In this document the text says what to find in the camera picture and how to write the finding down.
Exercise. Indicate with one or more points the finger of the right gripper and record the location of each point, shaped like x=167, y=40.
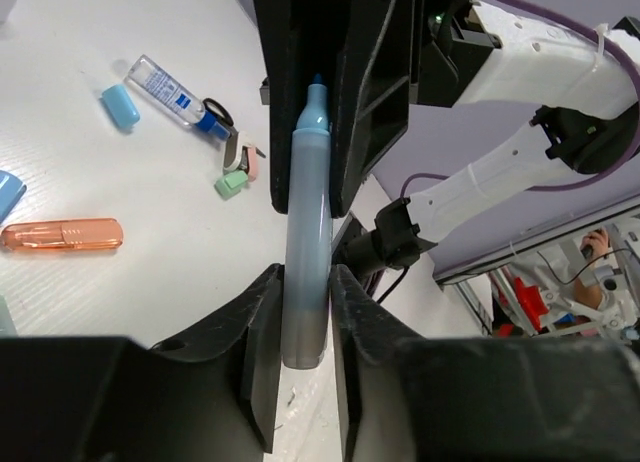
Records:
x=280, y=47

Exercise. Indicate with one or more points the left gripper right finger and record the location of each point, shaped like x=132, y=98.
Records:
x=404, y=397

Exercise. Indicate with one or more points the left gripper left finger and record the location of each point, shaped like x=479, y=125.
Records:
x=207, y=393

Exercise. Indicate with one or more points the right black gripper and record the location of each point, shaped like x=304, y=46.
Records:
x=370, y=91

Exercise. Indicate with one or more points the light blue marker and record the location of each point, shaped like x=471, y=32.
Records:
x=309, y=236

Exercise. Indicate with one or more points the light blue marker cap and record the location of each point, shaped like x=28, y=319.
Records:
x=120, y=107

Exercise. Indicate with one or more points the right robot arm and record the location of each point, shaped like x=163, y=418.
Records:
x=584, y=84

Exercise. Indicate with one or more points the pink white correction tape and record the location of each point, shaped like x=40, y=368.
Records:
x=242, y=155

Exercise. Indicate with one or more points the clear glue bottle blue cap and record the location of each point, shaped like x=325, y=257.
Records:
x=178, y=101

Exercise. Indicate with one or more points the green eraser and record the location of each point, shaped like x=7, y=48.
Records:
x=231, y=184

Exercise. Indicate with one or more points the orange highlighter marker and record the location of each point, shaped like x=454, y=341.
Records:
x=92, y=234

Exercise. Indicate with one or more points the green clear highlighter marker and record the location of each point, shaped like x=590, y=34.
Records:
x=7, y=327

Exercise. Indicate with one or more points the blue highlighter marker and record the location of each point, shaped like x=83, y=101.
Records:
x=12, y=189

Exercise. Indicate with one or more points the black handled scissors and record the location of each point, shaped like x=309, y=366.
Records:
x=222, y=114

